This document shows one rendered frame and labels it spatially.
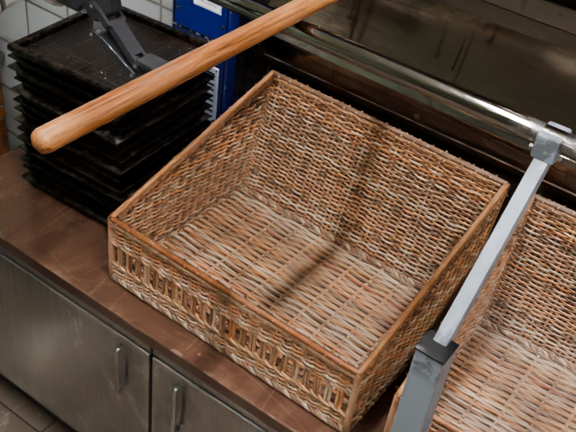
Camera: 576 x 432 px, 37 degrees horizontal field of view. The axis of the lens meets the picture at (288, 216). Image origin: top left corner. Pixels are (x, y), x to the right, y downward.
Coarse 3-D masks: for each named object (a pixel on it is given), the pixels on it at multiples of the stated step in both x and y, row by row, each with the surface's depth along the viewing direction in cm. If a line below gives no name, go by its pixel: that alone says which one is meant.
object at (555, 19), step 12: (492, 0) 144; (504, 0) 143; (516, 0) 142; (528, 0) 141; (540, 0) 139; (552, 0) 139; (564, 0) 139; (516, 12) 143; (528, 12) 142; (540, 12) 140; (552, 12) 139; (564, 12) 138; (552, 24) 140; (564, 24) 139
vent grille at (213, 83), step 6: (210, 72) 188; (216, 72) 186; (216, 78) 187; (210, 84) 189; (216, 84) 188; (210, 90) 190; (216, 90) 189; (216, 96) 190; (210, 102) 192; (216, 102) 191; (210, 108) 192; (216, 108) 192; (210, 114) 193; (210, 120) 194
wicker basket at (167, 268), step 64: (256, 128) 182; (320, 128) 174; (384, 128) 166; (192, 192) 172; (256, 192) 186; (320, 192) 177; (384, 192) 169; (128, 256) 156; (192, 256) 169; (256, 256) 171; (320, 256) 173; (384, 256) 173; (448, 256) 145; (192, 320) 153; (256, 320) 141; (320, 320) 159; (384, 320) 162; (320, 384) 139; (384, 384) 147
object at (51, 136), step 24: (312, 0) 123; (336, 0) 127; (264, 24) 115; (288, 24) 119; (216, 48) 109; (240, 48) 112; (168, 72) 103; (192, 72) 105; (120, 96) 97; (144, 96) 100; (72, 120) 93; (96, 120) 95; (48, 144) 90
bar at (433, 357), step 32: (224, 0) 129; (256, 0) 128; (288, 32) 125; (320, 32) 122; (384, 64) 118; (448, 96) 114; (480, 96) 113; (512, 128) 110; (544, 128) 109; (544, 160) 109; (512, 224) 109; (480, 256) 109; (480, 288) 109; (448, 320) 108; (416, 352) 107; (448, 352) 107; (416, 384) 110; (416, 416) 113
